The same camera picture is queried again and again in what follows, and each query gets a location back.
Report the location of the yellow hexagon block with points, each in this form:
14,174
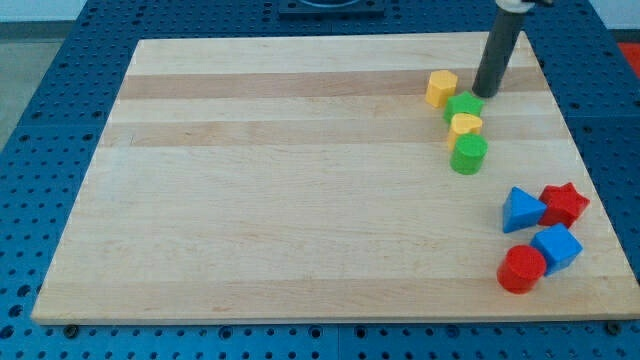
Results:
441,86

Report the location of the yellow heart block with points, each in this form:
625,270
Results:
461,124

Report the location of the wooden board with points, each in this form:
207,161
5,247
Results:
306,179

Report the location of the green cylinder block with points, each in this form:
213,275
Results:
468,154

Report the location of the green star block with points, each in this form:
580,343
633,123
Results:
464,102

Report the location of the blue triangle block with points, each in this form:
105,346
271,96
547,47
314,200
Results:
521,210

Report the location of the red cylinder block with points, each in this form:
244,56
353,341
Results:
521,269

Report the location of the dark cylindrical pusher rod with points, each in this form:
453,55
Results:
499,46

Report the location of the red star block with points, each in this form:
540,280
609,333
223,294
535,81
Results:
564,205

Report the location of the blue cube block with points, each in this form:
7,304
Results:
558,246

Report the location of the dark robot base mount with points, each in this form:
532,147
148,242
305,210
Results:
301,8

